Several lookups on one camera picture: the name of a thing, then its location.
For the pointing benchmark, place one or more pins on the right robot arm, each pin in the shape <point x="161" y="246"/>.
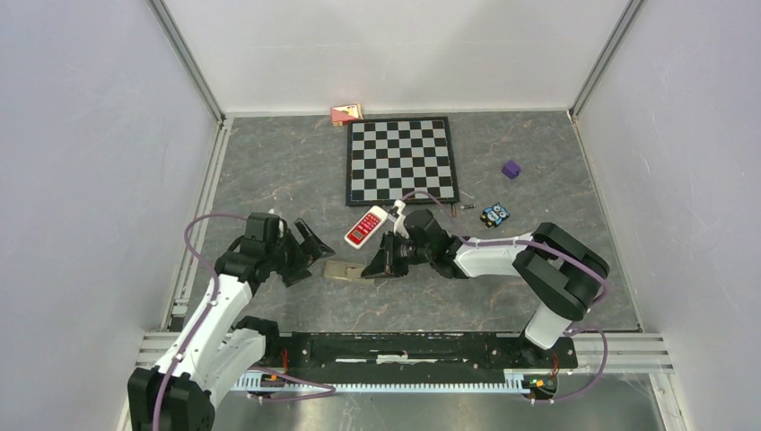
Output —
<point x="567" y="277"/>

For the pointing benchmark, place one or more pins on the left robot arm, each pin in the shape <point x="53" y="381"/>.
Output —
<point x="185" y="386"/>

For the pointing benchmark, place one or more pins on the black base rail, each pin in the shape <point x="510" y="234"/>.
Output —
<point x="412" y="357"/>

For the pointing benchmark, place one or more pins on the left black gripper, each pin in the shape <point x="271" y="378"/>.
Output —
<point x="314" y="248"/>

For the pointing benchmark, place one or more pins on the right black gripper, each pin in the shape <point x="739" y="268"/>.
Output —
<point x="384" y="263"/>

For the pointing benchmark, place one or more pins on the beige remote control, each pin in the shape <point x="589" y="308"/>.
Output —
<point x="346" y="271"/>

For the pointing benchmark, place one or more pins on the red white remote control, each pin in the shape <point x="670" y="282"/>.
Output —
<point x="368" y="225"/>

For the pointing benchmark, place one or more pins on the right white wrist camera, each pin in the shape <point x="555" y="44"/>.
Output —
<point x="397" y="217"/>

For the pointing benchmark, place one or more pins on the black white chessboard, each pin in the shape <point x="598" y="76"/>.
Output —
<point x="387" y="159"/>

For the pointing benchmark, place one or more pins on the red orange small box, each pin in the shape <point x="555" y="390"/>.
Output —
<point x="345" y="114"/>

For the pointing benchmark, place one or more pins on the white slotted cable duct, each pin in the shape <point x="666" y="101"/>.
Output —
<point x="508" y="383"/>

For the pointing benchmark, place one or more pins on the blue owl toy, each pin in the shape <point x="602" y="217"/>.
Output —
<point x="494" y="215"/>

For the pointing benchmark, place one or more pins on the purple cube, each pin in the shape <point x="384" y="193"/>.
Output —
<point x="511" y="169"/>

